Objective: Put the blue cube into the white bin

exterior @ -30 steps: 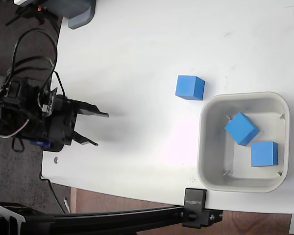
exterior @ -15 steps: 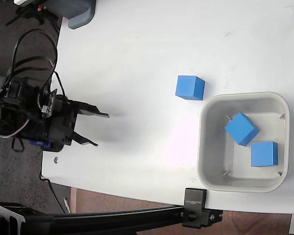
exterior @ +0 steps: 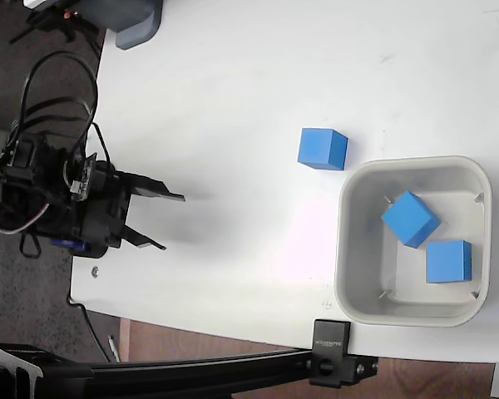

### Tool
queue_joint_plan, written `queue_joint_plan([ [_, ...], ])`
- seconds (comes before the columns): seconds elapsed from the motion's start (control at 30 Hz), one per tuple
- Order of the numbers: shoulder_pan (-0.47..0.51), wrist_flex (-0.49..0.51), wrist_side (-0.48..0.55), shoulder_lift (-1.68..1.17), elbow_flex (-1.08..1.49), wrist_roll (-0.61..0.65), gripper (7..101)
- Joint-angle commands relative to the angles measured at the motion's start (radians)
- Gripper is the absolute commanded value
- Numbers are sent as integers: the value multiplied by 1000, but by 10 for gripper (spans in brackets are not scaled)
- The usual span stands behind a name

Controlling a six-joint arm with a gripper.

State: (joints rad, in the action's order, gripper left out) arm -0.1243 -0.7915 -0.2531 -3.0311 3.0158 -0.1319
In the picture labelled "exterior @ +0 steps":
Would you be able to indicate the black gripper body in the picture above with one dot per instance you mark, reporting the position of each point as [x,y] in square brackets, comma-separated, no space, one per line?
[102,212]

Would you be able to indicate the blue cube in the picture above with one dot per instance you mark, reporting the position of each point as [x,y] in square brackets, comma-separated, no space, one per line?
[316,147]
[445,262]
[407,218]

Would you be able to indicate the black six-joint robot arm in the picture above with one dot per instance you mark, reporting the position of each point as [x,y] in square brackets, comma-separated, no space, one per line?
[33,199]

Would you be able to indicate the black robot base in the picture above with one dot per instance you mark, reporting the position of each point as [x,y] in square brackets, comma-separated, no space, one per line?
[95,249]

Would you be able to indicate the white plastic bin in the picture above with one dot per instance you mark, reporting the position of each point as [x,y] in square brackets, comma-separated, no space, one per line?
[357,249]

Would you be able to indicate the small metal nut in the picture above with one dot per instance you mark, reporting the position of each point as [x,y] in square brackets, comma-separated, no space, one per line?
[95,272]

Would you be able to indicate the blue-gray device base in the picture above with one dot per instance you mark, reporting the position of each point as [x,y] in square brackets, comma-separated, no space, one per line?
[133,21]

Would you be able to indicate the black tripod stand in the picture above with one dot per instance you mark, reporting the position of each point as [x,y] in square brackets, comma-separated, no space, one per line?
[45,23]

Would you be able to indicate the black table clamp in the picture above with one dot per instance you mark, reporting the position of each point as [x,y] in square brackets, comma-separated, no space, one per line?
[330,353]

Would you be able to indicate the camera circuit board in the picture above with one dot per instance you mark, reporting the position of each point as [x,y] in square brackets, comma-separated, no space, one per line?
[84,178]

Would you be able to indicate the black aluminium rail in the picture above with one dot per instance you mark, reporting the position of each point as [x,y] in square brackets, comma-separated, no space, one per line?
[191,374]

